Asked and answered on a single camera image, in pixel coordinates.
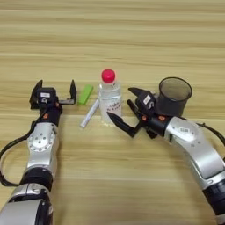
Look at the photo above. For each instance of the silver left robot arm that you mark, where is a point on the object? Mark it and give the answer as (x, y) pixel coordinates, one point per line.
(41, 146)

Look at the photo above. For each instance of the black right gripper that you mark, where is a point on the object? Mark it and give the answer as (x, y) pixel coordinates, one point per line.
(156, 123)

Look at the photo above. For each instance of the right gripper small black box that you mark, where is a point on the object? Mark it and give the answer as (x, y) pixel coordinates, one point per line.
(146, 102)

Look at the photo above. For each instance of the gripper small black box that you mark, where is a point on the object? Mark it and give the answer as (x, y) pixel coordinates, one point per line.
(46, 94)
(146, 102)

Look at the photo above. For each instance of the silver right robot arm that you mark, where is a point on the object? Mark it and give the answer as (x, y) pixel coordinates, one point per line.
(199, 152)

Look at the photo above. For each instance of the clear bottle with red cap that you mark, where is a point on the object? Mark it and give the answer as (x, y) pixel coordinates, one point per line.
(110, 96)

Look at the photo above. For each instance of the green rectangular eraser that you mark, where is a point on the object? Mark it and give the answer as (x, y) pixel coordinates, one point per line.
(85, 95)

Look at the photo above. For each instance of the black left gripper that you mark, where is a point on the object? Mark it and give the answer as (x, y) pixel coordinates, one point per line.
(51, 112)

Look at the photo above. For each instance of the white marker with black cap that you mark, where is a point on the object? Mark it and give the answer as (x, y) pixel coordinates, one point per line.
(89, 114)

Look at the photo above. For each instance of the left gripper small black box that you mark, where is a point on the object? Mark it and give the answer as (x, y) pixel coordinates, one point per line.
(46, 94)

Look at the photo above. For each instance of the black mesh pen cup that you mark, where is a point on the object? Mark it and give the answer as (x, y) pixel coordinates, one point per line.
(172, 99)

